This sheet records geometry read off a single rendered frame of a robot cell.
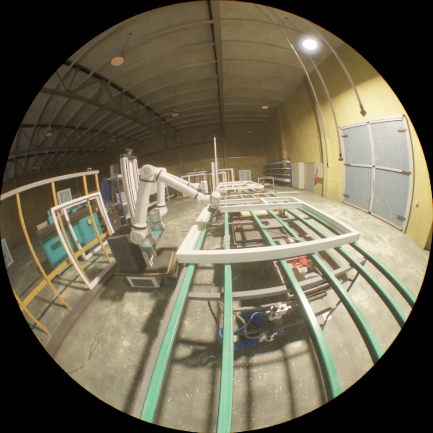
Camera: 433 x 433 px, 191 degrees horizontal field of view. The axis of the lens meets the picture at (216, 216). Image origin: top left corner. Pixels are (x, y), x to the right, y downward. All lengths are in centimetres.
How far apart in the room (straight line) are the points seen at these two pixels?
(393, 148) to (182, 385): 742
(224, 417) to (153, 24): 816
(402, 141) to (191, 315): 733
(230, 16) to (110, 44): 491
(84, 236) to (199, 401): 414
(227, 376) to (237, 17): 813
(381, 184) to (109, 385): 797
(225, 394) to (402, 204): 636
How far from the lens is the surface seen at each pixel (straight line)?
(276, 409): 147
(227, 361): 51
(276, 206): 182
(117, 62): 596
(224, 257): 77
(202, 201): 116
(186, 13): 740
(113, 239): 179
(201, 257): 79
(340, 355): 171
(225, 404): 52
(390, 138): 670
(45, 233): 387
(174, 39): 807
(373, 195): 681
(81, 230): 425
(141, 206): 120
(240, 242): 159
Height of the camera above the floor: 137
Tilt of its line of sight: 19 degrees down
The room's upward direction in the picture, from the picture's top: 6 degrees counter-clockwise
